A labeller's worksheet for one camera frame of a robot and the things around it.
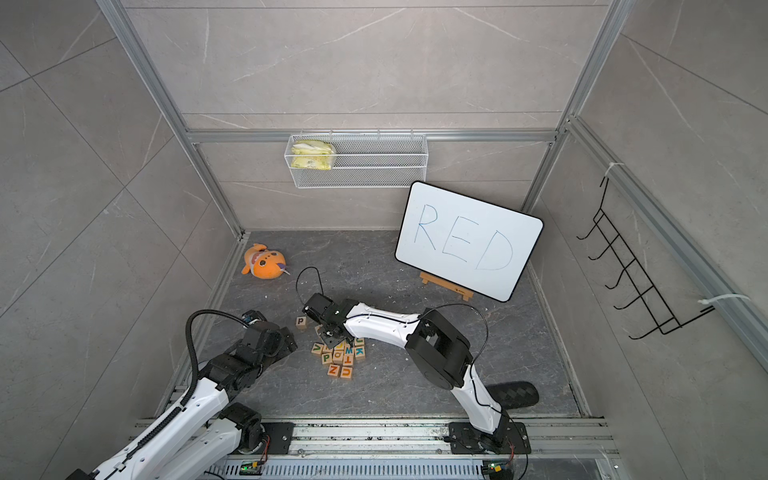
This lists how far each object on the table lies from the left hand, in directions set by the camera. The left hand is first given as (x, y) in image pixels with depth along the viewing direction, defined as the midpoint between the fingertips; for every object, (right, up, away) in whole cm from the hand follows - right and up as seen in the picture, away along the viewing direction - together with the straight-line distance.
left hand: (285, 335), depth 83 cm
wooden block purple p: (+2, +2, +9) cm, 10 cm away
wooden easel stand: (+49, +13, +15) cm, 53 cm away
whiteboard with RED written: (+53, +27, +10) cm, 61 cm away
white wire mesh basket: (+18, +55, +17) cm, 61 cm away
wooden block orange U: (+17, -10, -1) cm, 20 cm away
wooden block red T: (+18, -7, +1) cm, 19 cm away
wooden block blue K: (+21, -5, +3) cm, 22 cm away
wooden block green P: (+11, -7, +1) cm, 13 cm away
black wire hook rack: (+85, +10, -23) cm, 89 cm away
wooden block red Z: (+14, -10, -1) cm, 17 cm away
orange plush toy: (-13, +20, +16) cm, 29 cm away
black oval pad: (+63, -14, -6) cm, 65 cm away
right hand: (+14, 0, +7) cm, 15 cm away
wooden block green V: (+8, -5, +3) cm, 10 cm away
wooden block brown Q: (+15, -7, +2) cm, 16 cm away
